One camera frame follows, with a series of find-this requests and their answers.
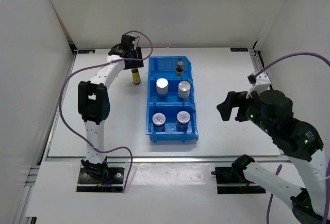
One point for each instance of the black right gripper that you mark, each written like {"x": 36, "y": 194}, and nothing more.
{"x": 233, "y": 99}

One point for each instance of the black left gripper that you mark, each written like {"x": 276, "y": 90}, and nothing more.
{"x": 136, "y": 64}

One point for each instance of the yellow oil bottle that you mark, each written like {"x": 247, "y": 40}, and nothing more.
{"x": 179, "y": 68}
{"x": 136, "y": 76}

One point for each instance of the silver-lid shaker blue label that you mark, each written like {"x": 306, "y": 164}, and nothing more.
{"x": 183, "y": 93}

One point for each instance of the white-lid spice jar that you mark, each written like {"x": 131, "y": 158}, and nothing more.
{"x": 159, "y": 122}
{"x": 183, "y": 121}

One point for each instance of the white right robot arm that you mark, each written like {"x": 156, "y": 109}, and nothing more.
{"x": 309, "y": 204}

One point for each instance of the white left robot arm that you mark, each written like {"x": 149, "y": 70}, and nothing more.
{"x": 94, "y": 103}

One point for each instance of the blue bin near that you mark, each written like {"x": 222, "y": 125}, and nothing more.
{"x": 171, "y": 131}

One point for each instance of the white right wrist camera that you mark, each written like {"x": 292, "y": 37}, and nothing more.
{"x": 259, "y": 84}

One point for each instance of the right side aluminium rail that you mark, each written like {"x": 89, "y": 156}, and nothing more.
{"x": 281, "y": 139}

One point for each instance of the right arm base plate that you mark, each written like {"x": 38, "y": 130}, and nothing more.
{"x": 231, "y": 183}

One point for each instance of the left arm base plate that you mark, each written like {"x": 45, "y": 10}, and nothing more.
{"x": 111, "y": 181}

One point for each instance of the aluminium table edge rail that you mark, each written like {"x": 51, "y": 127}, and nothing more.
{"x": 181, "y": 159}

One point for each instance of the left side aluminium rail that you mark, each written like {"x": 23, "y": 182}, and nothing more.
{"x": 53, "y": 79}

